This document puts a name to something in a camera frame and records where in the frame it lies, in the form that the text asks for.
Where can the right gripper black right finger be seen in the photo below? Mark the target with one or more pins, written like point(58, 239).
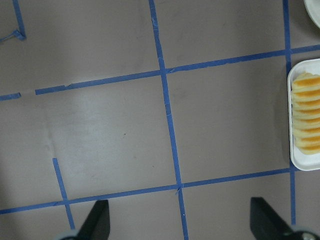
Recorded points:
point(265, 223)

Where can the yellow sliced bread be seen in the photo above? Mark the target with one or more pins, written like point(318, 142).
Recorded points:
point(305, 103)

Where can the white foam tray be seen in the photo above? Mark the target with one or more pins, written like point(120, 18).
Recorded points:
point(303, 162)

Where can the white plate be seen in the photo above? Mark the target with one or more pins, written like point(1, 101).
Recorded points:
point(313, 9)

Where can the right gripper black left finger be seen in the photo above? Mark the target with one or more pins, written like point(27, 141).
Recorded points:
point(97, 225)

